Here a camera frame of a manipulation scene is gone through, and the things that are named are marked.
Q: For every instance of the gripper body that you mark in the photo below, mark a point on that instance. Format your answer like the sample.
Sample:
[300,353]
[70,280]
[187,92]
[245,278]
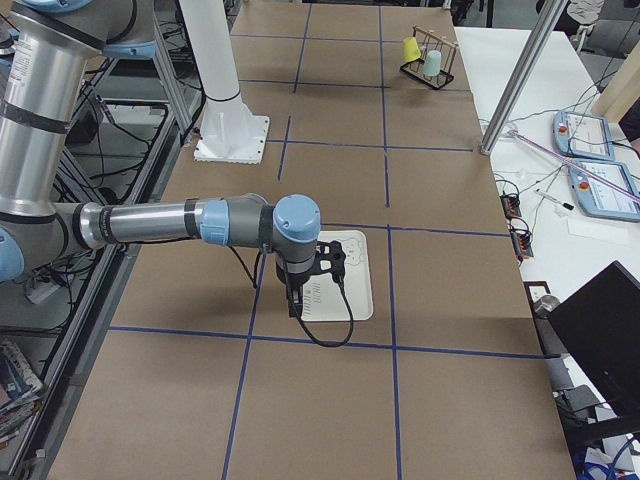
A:
[291,281]

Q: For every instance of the black laptop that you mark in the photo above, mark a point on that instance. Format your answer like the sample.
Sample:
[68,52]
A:
[599,327]

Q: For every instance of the aluminium frame post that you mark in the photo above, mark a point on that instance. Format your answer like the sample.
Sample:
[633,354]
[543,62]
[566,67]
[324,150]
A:
[525,64]

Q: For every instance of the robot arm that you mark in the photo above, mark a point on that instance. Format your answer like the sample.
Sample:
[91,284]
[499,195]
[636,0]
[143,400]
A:
[56,41]

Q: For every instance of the purple rod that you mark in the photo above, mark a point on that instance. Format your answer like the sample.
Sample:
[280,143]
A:
[571,163]

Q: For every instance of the upper orange connector box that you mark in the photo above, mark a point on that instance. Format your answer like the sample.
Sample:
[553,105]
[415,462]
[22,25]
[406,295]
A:
[511,205]

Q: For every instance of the cream bear tray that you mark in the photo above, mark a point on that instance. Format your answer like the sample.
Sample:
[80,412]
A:
[322,300]

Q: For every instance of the white pedestal column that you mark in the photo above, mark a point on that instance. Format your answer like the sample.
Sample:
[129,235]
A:
[229,131]

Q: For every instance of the orange connector box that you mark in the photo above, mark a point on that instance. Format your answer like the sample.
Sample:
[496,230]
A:
[511,205]
[522,244]

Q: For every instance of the yellow cup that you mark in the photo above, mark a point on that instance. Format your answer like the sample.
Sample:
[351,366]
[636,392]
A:
[410,49]

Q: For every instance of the stack of books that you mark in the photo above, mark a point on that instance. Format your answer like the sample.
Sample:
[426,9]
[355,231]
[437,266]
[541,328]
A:
[21,389]

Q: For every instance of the lower teach pendant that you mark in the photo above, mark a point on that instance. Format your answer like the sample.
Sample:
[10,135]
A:
[597,200]

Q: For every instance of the black marker pen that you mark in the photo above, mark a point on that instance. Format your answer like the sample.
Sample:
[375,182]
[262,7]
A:
[566,205]

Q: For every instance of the black wire cup rack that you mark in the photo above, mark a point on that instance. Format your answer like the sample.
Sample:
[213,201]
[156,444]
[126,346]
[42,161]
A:
[429,40]

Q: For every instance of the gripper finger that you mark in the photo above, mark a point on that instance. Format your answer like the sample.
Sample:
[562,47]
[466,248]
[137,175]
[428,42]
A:
[295,301]

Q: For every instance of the lower orange connector box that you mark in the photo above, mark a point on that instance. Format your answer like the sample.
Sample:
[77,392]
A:
[522,244]

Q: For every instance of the metal cylinder can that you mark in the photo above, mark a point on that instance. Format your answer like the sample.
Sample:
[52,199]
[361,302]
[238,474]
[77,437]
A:
[544,306]

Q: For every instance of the upper teach pendant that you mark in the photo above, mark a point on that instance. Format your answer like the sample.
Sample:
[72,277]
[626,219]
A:
[581,135]

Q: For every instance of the pale green cup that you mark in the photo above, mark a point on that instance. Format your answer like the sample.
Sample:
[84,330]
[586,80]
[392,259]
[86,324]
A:
[432,63]

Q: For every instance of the teach pendant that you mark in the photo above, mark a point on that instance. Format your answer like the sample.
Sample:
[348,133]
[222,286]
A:
[581,135]
[597,200]

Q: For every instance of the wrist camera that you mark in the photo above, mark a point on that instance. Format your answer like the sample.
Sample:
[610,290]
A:
[330,259]

